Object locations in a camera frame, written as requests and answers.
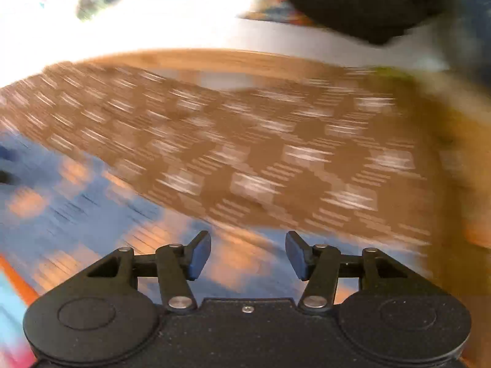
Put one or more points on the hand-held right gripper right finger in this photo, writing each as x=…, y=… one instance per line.
x=297, y=257

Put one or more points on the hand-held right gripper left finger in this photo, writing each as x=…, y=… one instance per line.
x=199, y=257

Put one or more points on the blue orange printed pants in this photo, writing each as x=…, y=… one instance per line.
x=76, y=207

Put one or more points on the brown patterned blanket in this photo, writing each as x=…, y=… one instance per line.
x=268, y=149

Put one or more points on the colourful floral cushion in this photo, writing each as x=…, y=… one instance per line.
x=276, y=9

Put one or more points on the black plush cloth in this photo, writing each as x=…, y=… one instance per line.
x=356, y=0

